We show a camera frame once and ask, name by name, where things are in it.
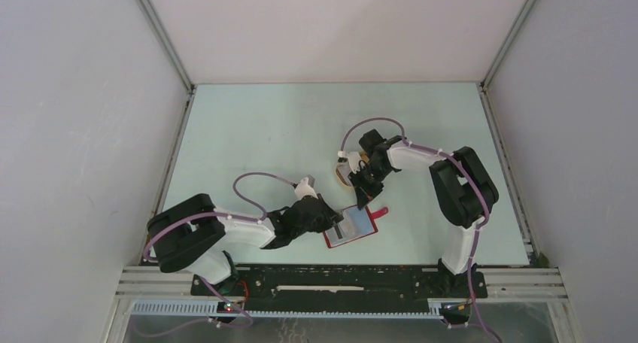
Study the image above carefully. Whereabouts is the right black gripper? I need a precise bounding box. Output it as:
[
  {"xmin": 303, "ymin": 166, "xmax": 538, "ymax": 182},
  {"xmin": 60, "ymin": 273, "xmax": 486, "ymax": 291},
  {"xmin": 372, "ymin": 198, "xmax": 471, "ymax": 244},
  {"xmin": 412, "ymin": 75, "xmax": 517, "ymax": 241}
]
[{"xmin": 348, "ymin": 162, "xmax": 391, "ymax": 210}]

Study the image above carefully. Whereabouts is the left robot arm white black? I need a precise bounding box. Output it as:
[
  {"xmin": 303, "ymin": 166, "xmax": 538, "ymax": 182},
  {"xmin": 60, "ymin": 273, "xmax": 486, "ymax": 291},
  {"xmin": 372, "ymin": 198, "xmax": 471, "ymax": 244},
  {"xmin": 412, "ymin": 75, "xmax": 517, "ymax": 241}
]
[{"xmin": 144, "ymin": 193, "xmax": 343, "ymax": 296}]

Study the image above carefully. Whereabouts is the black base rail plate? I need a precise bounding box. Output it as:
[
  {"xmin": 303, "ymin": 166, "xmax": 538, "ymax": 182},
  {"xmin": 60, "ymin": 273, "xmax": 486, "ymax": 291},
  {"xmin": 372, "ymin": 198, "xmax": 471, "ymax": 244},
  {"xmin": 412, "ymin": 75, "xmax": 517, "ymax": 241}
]
[{"xmin": 190, "ymin": 263, "xmax": 487, "ymax": 314}]

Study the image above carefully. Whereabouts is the white VIP card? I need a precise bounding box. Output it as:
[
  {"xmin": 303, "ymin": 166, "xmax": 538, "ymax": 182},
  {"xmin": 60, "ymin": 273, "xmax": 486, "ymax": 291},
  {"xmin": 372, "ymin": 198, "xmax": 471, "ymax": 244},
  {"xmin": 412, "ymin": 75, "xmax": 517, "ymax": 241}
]
[{"xmin": 339, "ymin": 206, "xmax": 361, "ymax": 238}]

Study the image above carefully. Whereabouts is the beige oval tray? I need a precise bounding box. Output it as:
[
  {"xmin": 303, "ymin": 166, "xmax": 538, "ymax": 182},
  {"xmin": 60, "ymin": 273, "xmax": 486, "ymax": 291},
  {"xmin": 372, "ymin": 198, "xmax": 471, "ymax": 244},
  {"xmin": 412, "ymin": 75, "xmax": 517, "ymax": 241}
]
[{"xmin": 335, "ymin": 150, "xmax": 369, "ymax": 189}]

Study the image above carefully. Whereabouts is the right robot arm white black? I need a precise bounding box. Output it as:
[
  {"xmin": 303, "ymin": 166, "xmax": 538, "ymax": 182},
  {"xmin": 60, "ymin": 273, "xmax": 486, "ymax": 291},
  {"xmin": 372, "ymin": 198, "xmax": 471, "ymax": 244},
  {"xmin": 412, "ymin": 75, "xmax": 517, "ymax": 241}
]
[{"xmin": 338, "ymin": 129, "xmax": 499, "ymax": 296}]

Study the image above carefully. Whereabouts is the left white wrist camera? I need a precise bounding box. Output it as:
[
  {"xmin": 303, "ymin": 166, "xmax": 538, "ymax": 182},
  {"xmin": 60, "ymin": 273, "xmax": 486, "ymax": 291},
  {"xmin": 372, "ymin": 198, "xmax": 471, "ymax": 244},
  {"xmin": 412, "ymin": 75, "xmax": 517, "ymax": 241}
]
[{"xmin": 294, "ymin": 175, "xmax": 318, "ymax": 200}]

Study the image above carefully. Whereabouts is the white cable duct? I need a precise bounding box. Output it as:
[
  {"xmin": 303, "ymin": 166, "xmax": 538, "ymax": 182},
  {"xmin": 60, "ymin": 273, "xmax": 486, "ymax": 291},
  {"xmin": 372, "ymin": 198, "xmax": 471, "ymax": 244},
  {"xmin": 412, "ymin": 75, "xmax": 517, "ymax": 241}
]
[{"xmin": 130, "ymin": 299, "xmax": 442, "ymax": 319}]

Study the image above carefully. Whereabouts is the red card holder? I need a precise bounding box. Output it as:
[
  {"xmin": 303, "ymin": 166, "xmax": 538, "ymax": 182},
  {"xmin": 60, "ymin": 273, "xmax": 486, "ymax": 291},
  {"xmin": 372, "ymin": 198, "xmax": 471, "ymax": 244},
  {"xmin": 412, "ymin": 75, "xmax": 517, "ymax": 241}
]
[{"xmin": 323, "ymin": 205, "xmax": 389, "ymax": 249}]

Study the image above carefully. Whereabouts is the white magnetic stripe card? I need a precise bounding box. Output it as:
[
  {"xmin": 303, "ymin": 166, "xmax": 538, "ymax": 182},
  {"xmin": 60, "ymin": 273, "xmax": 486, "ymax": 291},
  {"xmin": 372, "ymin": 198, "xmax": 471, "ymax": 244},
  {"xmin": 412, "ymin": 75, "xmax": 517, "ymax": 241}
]
[{"xmin": 331, "ymin": 223, "xmax": 345, "ymax": 241}]

